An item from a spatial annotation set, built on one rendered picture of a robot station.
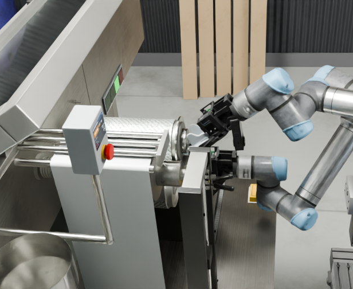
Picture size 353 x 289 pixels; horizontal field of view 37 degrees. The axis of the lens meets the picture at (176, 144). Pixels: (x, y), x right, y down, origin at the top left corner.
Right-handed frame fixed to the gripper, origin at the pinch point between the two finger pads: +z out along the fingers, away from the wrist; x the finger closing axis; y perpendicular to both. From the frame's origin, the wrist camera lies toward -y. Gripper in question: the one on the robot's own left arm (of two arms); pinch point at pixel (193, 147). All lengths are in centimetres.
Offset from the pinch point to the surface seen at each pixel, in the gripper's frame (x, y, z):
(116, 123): -0.8, 19.8, 12.9
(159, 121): -2.4, 11.9, 3.2
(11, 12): -220, 69, 166
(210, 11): -238, -29, 59
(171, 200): 16.0, -2.7, 7.6
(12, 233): 54, 32, 11
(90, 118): 54, 40, -25
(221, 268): 16.0, -32.1, 14.8
